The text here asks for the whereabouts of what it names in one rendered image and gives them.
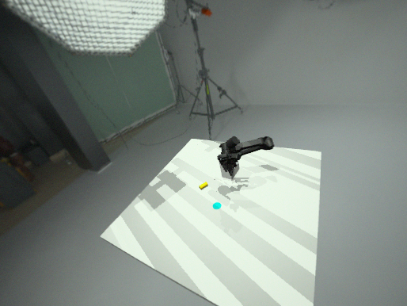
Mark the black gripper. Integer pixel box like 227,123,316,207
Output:
217,149,237,176

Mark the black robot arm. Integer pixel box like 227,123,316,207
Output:
219,136,275,162

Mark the yellow tall cylinder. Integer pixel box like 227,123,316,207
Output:
199,182,208,189

